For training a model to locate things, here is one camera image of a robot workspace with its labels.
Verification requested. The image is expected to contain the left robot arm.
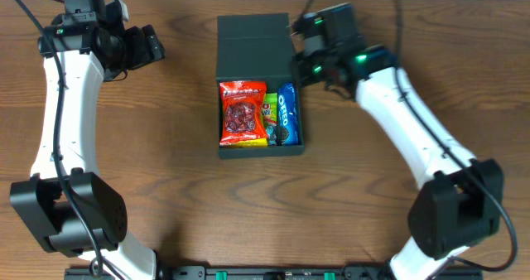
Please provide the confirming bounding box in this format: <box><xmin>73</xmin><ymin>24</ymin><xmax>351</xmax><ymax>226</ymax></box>
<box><xmin>10</xmin><ymin>0</ymin><xmax>170</xmax><ymax>279</ymax></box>

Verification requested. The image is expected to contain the black cable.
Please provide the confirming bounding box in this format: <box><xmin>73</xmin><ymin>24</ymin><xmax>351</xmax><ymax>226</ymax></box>
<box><xmin>304</xmin><ymin>0</ymin><xmax>519</xmax><ymax>273</ymax></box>
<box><xmin>0</xmin><ymin>0</ymin><xmax>129</xmax><ymax>279</ymax></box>

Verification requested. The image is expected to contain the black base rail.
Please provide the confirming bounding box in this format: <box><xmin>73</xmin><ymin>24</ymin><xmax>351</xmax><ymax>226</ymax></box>
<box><xmin>64</xmin><ymin>265</ymin><xmax>484</xmax><ymax>280</ymax></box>

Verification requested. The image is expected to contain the black cardboard box with lid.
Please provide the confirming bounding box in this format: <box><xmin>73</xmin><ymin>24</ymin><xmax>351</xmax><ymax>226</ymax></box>
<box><xmin>216</xmin><ymin>12</ymin><xmax>305</xmax><ymax>159</ymax></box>

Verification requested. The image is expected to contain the green Haribo worms bag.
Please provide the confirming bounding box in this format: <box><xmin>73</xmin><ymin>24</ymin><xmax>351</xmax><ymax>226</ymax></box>
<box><xmin>262</xmin><ymin>94</ymin><xmax>277</xmax><ymax>146</ymax></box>

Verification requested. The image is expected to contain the blue Oreo cookie pack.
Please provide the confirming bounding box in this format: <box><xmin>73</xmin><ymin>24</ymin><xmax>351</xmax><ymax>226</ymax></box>
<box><xmin>277</xmin><ymin>83</ymin><xmax>299</xmax><ymax>146</ymax></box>

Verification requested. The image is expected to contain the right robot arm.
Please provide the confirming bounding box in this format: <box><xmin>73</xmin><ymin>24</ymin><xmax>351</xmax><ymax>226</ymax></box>
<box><xmin>293</xmin><ymin>3</ymin><xmax>504</xmax><ymax>279</ymax></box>

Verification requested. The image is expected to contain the yellow candy bag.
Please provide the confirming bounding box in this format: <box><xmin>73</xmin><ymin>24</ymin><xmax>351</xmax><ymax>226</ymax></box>
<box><xmin>224</xmin><ymin>138</ymin><xmax>268</xmax><ymax>148</ymax></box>

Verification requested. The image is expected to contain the left black cable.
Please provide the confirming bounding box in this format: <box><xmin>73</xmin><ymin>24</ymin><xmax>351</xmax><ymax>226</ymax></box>
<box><xmin>0</xmin><ymin>0</ymin><xmax>129</xmax><ymax>279</ymax></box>

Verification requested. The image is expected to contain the red Maltesers candy bag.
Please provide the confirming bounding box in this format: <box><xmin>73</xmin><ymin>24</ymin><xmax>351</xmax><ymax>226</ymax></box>
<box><xmin>219</xmin><ymin>80</ymin><xmax>267</xmax><ymax>147</ymax></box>

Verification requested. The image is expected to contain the right black cable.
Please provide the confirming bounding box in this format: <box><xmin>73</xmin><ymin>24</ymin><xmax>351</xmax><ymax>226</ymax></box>
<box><xmin>304</xmin><ymin>0</ymin><xmax>519</xmax><ymax>273</ymax></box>

